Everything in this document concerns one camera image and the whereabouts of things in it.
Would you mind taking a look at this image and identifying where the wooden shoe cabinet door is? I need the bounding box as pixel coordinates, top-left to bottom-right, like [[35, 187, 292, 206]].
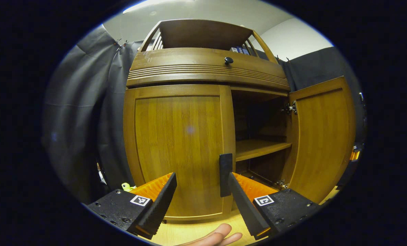
[[281, 76, 357, 204], [123, 84, 237, 221]]

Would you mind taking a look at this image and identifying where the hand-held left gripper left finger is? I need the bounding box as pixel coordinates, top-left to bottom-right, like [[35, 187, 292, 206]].
[[86, 172, 177, 240]]

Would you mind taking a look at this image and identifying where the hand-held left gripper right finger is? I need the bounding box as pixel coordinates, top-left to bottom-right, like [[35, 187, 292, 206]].
[[228, 172, 322, 240]]

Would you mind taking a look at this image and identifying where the wooden double-door shoe cabinet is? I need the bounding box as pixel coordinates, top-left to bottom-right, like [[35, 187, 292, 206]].
[[123, 19, 357, 222]]

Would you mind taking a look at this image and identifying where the wooden inner shelf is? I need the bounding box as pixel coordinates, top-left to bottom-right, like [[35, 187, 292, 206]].
[[235, 139, 292, 162]]

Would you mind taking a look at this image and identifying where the wooden cabinet drawer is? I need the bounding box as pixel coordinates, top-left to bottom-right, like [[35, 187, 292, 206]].
[[126, 47, 291, 91]]

